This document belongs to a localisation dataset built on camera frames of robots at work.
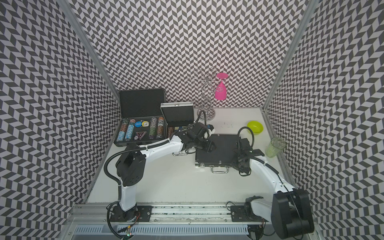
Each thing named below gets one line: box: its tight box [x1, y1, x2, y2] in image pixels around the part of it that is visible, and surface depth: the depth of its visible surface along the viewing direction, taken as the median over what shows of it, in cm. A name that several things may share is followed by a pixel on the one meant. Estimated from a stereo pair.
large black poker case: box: [113, 88, 168, 147], surface depth 107 cm
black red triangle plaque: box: [135, 131, 147, 140], surface depth 101 cm
